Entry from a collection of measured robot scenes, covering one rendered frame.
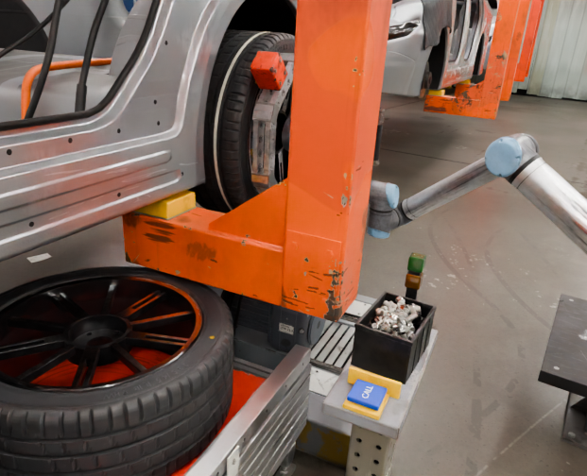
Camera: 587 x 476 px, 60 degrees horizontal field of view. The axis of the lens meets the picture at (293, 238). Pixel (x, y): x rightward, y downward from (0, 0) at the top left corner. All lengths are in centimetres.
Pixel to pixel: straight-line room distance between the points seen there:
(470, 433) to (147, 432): 111
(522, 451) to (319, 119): 125
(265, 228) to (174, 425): 51
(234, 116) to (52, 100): 50
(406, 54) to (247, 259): 320
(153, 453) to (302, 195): 64
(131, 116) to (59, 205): 30
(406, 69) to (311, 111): 321
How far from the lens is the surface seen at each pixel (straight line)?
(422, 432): 183
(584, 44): 1455
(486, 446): 185
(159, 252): 150
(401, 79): 433
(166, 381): 112
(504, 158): 168
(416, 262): 136
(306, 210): 120
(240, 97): 157
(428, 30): 446
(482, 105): 530
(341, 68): 112
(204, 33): 151
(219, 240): 135
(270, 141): 157
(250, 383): 148
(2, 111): 172
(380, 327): 121
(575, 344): 192
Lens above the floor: 119
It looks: 22 degrees down
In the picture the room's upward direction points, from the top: 4 degrees clockwise
